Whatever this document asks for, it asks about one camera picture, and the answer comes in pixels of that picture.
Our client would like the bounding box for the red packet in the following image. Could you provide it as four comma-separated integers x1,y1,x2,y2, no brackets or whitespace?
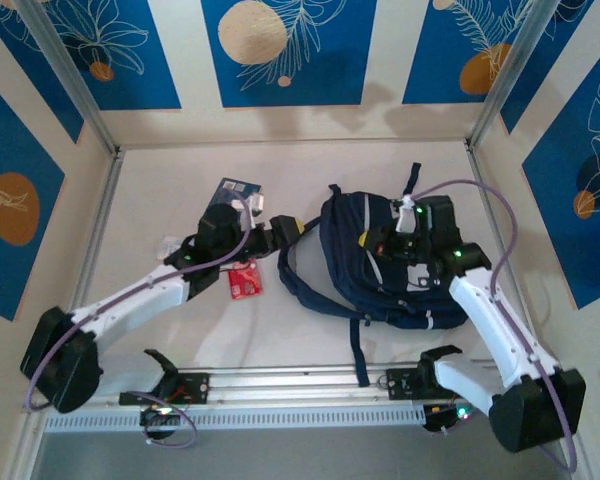
228,260,265,300

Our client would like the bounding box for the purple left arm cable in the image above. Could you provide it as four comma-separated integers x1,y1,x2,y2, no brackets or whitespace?
24,199,255,449

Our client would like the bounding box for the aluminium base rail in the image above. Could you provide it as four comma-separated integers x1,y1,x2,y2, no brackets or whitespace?
22,360,569,414

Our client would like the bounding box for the white slotted cable duct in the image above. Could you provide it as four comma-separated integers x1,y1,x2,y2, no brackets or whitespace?
42,403,429,435

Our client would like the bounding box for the black right controller box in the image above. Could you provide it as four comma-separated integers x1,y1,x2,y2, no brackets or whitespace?
422,402,474,436

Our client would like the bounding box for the aluminium right corner post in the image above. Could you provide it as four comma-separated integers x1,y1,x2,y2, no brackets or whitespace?
465,0,556,151

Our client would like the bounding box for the black left controller box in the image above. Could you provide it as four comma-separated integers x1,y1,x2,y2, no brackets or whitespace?
139,403,179,441

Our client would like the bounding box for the aluminium left corner post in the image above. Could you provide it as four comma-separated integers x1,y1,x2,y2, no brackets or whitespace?
14,0,121,157

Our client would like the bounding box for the black controller box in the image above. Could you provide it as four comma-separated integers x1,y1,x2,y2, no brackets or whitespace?
139,403,179,441
422,402,474,436

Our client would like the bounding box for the aluminium left side rail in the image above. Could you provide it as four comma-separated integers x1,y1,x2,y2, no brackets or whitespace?
54,149,126,374

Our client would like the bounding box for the aluminium corner post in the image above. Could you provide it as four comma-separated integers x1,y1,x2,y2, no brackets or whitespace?
14,0,121,157
465,0,556,151

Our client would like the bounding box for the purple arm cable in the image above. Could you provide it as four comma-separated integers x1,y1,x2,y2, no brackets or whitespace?
24,199,255,449
409,178,579,474

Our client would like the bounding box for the aluminium right side rail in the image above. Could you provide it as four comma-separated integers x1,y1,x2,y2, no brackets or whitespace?
464,142,544,361

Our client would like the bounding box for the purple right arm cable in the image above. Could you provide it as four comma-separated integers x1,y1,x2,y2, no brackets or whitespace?
409,178,579,474

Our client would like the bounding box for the dark blue paperback book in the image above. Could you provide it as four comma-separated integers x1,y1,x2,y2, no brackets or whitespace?
207,177,264,216

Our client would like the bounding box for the navy blue backpack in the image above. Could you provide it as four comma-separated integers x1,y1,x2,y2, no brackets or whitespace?
278,162,470,389

